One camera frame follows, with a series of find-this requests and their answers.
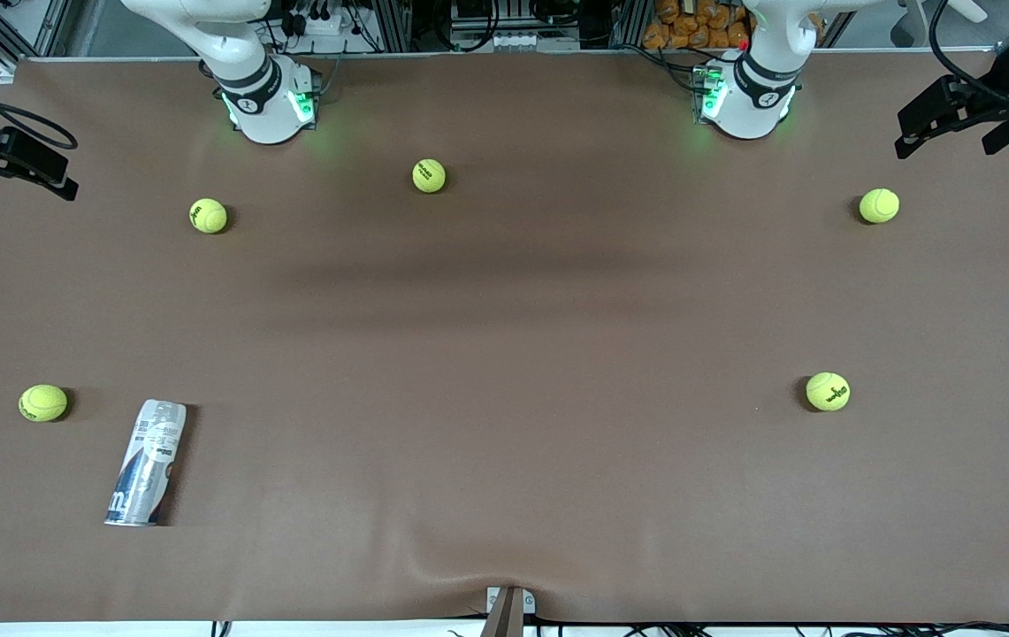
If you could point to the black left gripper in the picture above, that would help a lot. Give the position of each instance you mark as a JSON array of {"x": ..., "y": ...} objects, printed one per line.
[{"x": 998, "y": 95}]

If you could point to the white blue tennis ball can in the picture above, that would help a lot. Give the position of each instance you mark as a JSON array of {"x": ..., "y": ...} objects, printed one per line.
[{"x": 146, "y": 464}]

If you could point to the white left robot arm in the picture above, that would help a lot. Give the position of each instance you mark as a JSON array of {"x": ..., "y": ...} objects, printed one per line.
[{"x": 752, "y": 106}]

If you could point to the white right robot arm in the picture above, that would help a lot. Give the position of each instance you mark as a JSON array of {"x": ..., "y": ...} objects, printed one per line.
[{"x": 265, "y": 106}]

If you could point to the yellow tennis ball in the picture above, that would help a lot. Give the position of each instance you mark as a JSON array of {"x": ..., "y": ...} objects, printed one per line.
[
  {"x": 208, "y": 215},
  {"x": 828, "y": 391},
  {"x": 879, "y": 205},
  {"x": 429, "y": 175},
  {"x": 43, "y": 402}
]

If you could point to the bag of orange items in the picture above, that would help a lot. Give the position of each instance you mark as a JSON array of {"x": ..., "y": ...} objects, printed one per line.
[{"x": 699, "y": 22}]

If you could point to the white power strip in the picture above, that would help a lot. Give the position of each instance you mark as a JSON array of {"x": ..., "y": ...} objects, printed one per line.
[{"x": 318, "y": 22}]

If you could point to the white connector block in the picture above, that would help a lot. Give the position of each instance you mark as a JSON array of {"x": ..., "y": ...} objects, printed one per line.
[{"x": 504, "y": 42}]

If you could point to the brown table mat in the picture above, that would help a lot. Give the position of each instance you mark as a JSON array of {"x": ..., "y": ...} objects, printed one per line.
[{"x": 504, "y": 460}]

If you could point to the aluminium frame rail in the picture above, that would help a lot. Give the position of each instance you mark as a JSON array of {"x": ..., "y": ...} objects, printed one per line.
[
  {"x": 49, "y": 26},
  {"x": 393, "y": 26},
  {"x": 628, "y": 25}
]

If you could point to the metal clamp bracket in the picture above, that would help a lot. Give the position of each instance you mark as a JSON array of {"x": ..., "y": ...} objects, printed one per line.
[{"x": 508, "y": 615}]

